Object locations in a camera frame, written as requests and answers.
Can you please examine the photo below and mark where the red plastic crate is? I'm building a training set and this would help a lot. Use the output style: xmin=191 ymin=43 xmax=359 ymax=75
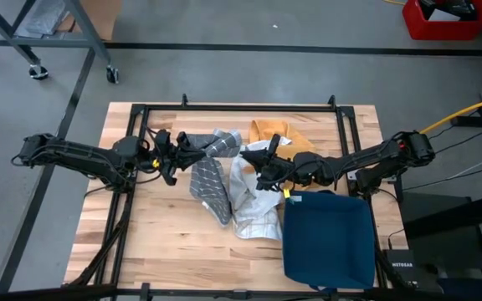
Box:
xmin=402 ymin=0 xmax=482 ymax=42

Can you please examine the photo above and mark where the black floor cable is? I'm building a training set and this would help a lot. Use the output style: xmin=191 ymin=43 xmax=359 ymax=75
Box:
xmin=427 ymin=128 xmax=482 ymax=156
xmin=402 ymin=164 xmax=482 ymax=192

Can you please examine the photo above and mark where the navy fabric storage bin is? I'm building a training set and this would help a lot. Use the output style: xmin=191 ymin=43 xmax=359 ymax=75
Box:
xmin=281 ymin=190 xmax=377 ymax=293

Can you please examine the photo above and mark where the white paper sheet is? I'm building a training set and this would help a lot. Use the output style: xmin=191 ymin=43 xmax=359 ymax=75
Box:
xmin=428 ymin=8 xmax=462 ymax=22

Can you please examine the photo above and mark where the mustard orange towel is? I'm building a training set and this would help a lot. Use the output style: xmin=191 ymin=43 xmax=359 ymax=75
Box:
xmin=244 ymin=119 xmax=318 ymax=191

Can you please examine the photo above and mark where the grey plastic bag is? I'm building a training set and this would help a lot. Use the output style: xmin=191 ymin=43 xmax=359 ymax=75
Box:
xmin=13 ymin=0 xmax=69 ymax=39

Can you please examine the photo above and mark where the white checked towel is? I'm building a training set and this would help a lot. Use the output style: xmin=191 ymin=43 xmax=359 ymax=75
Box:
xmin=228 ymin=140 xmax=293 ymax=242

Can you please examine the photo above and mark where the black cable bundle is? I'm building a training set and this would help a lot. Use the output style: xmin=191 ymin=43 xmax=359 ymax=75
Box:
xmin=69 ymin=190 xmax=136 ymax=288

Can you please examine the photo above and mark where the white floor cable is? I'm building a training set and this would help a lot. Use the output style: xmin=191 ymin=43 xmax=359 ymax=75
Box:
xmin=444 ymin=155 xmax=482 ymax=180

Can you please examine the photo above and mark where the thick yellow cable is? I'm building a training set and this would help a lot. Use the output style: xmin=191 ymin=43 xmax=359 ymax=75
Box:
xmin=419 ymin=92 xmax=482 ymax=135

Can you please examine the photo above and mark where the black caster wheel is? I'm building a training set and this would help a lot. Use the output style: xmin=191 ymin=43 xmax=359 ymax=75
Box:
xmin=105 ymin=65 xmax=121 ymax=84
xmin=28 ymin=64 xmax=50 ymax=81

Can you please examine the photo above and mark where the black device in crate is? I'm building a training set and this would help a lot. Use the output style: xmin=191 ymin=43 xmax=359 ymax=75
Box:
xmin=418 ymin=0 xmax=479 ymax=20

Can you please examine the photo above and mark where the black Netgear network switch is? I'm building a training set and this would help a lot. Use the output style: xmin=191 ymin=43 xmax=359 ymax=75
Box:
xmin=382 ymin=249 xmax=418 ymax=288

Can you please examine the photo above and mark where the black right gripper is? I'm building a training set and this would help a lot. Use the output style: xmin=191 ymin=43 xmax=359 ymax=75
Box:
xmin=239 ymin=133 xmax=297 ymax=191

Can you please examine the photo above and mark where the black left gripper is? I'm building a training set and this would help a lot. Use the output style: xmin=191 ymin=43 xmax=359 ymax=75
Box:
xmin=151 ymin=129 xmax=208 ymax=187

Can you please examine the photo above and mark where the grey checked towel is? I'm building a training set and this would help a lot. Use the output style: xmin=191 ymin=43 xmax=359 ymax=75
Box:
xmin=181 ymin=128 xmax=244 ymax=227

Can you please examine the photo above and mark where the grey metal cart frame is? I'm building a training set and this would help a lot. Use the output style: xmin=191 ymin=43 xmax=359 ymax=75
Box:
xmin=0 ymin=0 xmax=119 ymax=68

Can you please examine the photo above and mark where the black equipment stand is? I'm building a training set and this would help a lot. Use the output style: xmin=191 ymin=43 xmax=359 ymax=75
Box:
xmin=399 ymin=190 xmax=482 ymax=301

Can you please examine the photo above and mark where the navy blue seat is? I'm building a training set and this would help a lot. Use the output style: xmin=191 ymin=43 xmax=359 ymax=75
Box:
xmin=437 ymin=278 xmax=482 ymax=301

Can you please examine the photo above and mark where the brown cardboard box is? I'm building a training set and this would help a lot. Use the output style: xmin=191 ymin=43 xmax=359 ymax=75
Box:
xmin=55 ymin=0 xmax=123 ymax=42

